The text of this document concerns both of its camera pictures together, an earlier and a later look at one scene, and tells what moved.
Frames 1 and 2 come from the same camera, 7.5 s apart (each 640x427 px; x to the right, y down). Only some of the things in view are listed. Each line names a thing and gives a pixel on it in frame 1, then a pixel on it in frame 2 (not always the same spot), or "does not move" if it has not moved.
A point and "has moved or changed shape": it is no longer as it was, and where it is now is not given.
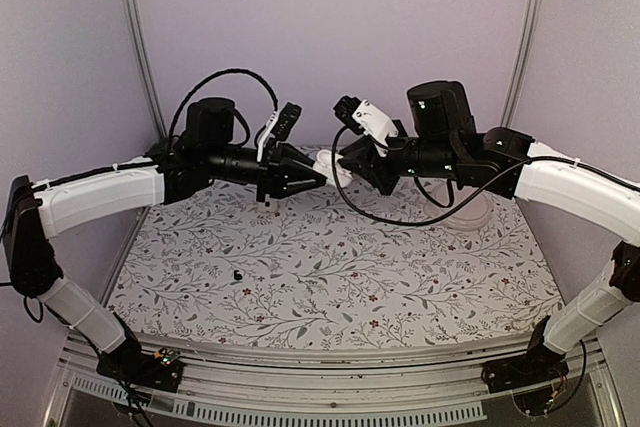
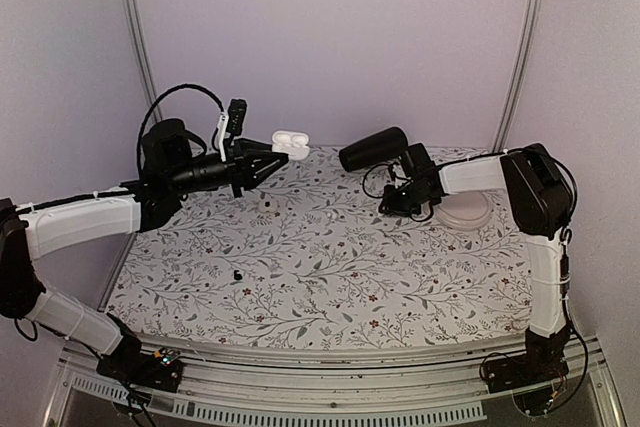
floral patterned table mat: [330, 265] does not move
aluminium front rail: [431, 388] does not move
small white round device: [269, 205] does not move
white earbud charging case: [324, 165] has moved or changed shape
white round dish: [447, 195] does not move
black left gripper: [276, 172] → [240, 156]
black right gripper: [374, 173] → [390, 207]
